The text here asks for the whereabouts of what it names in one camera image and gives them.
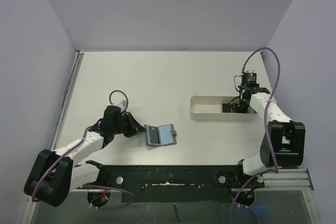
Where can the stack of dark cards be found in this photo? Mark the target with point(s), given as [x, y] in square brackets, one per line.
[226, 108]

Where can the aluminium rail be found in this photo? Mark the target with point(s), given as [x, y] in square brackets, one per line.
[288, 179]
[67, 97]

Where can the grey blue card holder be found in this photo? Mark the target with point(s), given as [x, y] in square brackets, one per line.
[167, 134]

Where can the left aluminium rail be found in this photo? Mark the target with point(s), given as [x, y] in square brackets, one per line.
[67, 97]

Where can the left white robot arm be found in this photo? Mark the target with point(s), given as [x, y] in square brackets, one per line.
[55, 173]

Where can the white plastic tray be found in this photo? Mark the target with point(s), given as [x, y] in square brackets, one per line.
[209, 108]

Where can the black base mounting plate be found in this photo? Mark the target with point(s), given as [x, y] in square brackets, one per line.
[178, 183]

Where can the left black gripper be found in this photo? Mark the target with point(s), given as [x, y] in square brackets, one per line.
[135, 128]

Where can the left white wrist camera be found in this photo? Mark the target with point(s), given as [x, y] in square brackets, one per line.
[123, 104]

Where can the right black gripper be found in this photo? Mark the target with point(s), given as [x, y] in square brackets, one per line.
[231, 107]

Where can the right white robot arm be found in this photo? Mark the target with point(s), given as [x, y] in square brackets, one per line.
[283, 143]

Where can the dark credit card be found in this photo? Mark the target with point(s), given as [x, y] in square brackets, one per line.
[153, 135]

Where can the right aluminium rail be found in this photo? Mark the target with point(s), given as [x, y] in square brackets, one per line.
[288, 179]

